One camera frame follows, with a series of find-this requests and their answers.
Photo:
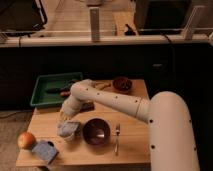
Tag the silver fork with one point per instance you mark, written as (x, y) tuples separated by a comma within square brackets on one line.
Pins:
[(117, 139)]

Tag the black monitor left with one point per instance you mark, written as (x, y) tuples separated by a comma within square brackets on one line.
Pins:
[(22, 17)]

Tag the white horizontal rail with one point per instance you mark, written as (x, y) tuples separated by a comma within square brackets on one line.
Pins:
[(104, 40)]

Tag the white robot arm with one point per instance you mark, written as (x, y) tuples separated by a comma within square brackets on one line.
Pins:
[(172, 141)]

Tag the black monitor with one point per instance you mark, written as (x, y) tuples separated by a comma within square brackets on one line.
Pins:
[(153, 17), (22, 17)]

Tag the black monitor right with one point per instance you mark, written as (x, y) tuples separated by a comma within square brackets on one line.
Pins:
[(153, 17)]

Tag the blue sponge on holder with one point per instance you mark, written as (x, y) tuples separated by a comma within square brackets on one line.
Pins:
[(45, 151)]

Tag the small dark red bowl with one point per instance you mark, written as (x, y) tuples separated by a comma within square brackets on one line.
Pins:
[(122, 84)]

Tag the green plastic tray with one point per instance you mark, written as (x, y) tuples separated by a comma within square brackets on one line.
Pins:
[(40, 99)]

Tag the black rectangular block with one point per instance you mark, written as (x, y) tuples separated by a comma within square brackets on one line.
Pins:
[(87, 106)]

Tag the red handled tool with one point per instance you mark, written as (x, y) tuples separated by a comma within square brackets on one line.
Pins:
[(65, 93)]

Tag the dark purple bowl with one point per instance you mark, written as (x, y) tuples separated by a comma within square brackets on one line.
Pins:
[(96, 132)]

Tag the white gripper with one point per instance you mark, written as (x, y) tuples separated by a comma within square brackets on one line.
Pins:
[(70, 107)]

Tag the white vertical post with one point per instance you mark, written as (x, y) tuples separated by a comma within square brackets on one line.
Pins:
[(94, 24)]

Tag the red yellow apple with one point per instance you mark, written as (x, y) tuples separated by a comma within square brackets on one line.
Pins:
[(26, 140)]

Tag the white cup with cloth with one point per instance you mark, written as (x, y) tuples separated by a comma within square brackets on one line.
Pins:
[(69, 130)]

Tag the black green tool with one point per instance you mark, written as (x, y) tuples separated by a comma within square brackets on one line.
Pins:
[(59, 90)]

